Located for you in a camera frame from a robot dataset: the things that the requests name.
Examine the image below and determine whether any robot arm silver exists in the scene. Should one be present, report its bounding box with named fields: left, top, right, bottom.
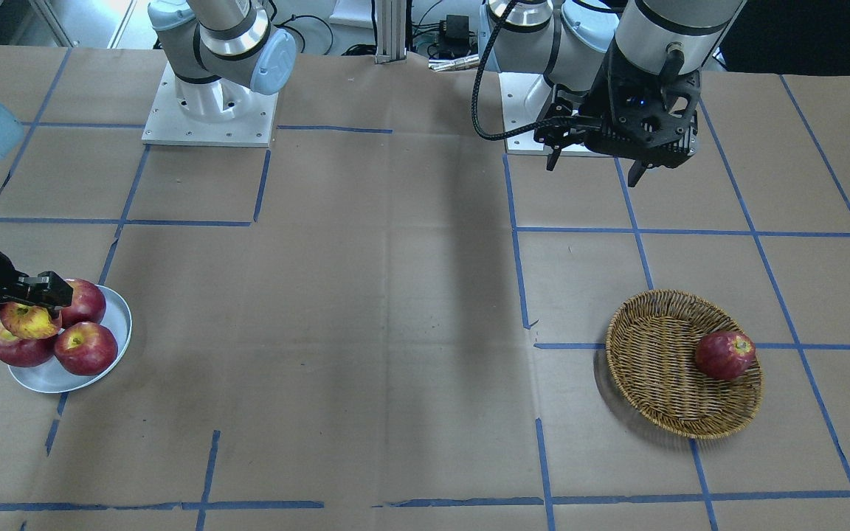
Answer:
left=470, top=1, right=744, bottom=187
left=0, top=1, right=298, bottom=336

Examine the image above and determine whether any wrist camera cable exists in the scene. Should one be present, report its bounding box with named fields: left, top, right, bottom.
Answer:
left=471, top=0, right=592, bottom=141

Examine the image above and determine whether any light blue plate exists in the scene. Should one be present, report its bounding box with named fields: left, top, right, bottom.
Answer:
left=9, top=285, right=133, bottom=394

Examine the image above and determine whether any red yellow apple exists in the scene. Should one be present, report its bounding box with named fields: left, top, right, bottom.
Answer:
left=0, top=302, right=62, bottom=340

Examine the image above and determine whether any dark red basket apple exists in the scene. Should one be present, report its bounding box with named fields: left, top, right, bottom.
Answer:
left=694, top=330, right=756, bottom=381

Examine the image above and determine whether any red apple plate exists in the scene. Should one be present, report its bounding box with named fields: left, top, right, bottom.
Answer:
left=61, top=278, right=107, bottom=329
left=0, top=325, right=58, bottom=367
left=54, top=322, right=118, bottom=376

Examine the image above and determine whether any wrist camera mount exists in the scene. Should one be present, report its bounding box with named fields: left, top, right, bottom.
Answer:
left=580, top=41, right=699, bottom=168

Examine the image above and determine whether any red apple plate far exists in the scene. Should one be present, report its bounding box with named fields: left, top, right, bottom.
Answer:
left=61, top=278, right=107, bottom=329

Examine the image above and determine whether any wicker basket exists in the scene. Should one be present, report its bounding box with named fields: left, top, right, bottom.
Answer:
left=605, top=289, right=764, bottom=440

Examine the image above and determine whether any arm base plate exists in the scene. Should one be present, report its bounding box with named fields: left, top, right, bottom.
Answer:
left=142, top=64, right=279, bottom=148
left=497, top=68, right=595, bottom=157

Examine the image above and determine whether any red apple plate near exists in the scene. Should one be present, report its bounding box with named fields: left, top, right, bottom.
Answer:
left=54, top=322, right=118, bottom=376

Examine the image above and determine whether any black power adapter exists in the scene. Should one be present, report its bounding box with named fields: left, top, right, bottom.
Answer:
left=439, top=14, right=470, bottom=47

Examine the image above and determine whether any aluminium frame post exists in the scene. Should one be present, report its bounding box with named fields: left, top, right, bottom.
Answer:
left=371, top=0, right=411, bottom=65

